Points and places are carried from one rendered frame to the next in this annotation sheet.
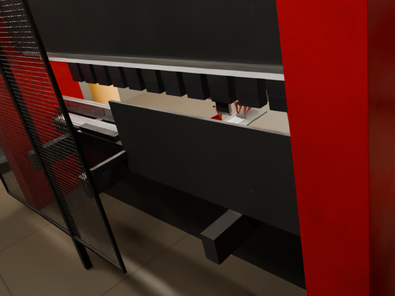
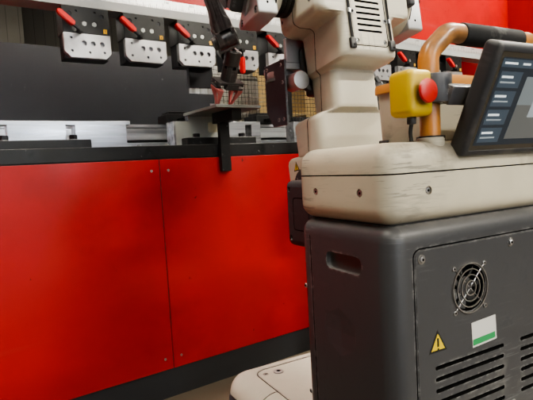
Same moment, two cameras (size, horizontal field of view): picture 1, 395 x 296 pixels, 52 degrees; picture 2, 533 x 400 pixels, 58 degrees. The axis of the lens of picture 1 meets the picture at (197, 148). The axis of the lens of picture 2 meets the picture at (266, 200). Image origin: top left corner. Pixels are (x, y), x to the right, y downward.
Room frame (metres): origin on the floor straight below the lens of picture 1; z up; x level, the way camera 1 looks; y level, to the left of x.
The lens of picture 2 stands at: (2.60, -2.05, 0.79)
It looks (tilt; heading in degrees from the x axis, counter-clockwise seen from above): 4 degrees down; 96
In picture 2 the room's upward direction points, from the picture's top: 3 degrees counter-clockwise
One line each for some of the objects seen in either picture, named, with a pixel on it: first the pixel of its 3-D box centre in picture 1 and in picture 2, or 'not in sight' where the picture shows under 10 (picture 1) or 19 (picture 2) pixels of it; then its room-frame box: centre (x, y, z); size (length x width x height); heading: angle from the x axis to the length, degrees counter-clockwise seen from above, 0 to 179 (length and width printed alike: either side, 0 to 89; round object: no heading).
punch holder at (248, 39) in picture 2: (198, 83); (236, 51); (2.30, -0.09, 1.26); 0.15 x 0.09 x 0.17; 40
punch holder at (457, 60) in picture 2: (79, 70); (447, 71); (3.36, 0.82, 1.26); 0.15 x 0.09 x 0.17; 40
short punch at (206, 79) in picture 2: (223, 107); (200, 81); (2.16, -0.20, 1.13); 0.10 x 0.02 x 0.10; 40
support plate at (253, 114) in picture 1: (243, 117); (220, 110); (2.26, -0.31, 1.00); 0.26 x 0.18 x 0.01; 130
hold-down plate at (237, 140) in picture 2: not in sight; (220, 141); (2.23, -0.22, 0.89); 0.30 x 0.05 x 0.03; 40
